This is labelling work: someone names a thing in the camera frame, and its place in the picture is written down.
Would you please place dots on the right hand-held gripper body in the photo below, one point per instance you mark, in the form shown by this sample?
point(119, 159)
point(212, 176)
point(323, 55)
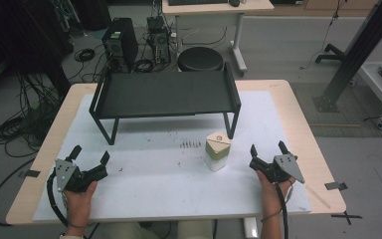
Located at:
point(286, 166)

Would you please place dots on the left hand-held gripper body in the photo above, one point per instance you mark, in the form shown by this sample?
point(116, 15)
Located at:
point(68, 174)

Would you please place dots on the triangular beige green white box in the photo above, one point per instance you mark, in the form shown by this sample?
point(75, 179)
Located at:
point(217, 151)

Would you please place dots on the black metal shelf rack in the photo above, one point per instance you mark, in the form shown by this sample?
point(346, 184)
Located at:
point(165, 93)

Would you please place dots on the person's right hand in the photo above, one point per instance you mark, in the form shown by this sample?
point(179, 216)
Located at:
point(270, 195)

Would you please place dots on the person's left hand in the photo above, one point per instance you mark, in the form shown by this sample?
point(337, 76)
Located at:
point(79, 207)

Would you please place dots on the black tape strip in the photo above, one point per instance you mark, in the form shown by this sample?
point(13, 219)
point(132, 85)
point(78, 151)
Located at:
point(335, 186)
point(32, 173)

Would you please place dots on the thin dark wrist band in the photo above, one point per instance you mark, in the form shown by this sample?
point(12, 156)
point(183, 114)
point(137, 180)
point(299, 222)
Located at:
point(271, 217)

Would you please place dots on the white foam mat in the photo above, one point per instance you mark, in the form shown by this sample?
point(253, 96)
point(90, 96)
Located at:
point(165, 189)

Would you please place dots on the white table leg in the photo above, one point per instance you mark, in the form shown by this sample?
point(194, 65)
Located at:
point(250, 229)

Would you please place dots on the person's legs beige trousers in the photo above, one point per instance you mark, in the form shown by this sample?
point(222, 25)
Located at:
point(122, 230)

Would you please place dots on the black tape cross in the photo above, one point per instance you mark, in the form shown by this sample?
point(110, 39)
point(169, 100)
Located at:
point(346, 216)

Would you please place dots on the black stand foot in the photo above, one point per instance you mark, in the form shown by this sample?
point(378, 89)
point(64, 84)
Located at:
point(331, 53)

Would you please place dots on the black round stool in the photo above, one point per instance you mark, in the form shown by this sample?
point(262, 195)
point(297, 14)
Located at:
point(200, 59)

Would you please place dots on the white wheeled cart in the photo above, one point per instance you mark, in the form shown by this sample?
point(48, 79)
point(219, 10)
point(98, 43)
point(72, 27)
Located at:
point(378, 83)

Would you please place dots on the large black computer tower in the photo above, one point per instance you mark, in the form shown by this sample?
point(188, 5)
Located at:
point(121, 43)

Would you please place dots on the black curtain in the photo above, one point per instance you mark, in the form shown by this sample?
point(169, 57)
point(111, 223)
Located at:
point(20, 36)

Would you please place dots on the small black computer tower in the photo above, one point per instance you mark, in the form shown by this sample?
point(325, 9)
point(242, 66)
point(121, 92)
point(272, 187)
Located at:
point(159, 41)

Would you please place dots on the light wooden desk white legs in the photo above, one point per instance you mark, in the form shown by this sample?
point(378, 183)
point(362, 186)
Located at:
point(212, 8)

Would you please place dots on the black computer mouse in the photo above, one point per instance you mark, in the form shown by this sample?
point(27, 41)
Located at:
point(234, 2)

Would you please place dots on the black keyboard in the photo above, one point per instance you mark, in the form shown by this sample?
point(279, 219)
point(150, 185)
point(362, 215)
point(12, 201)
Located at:
point(197, 2)

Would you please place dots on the black metal stand post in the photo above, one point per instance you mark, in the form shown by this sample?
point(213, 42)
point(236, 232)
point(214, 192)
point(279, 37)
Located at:
point(358, 53)

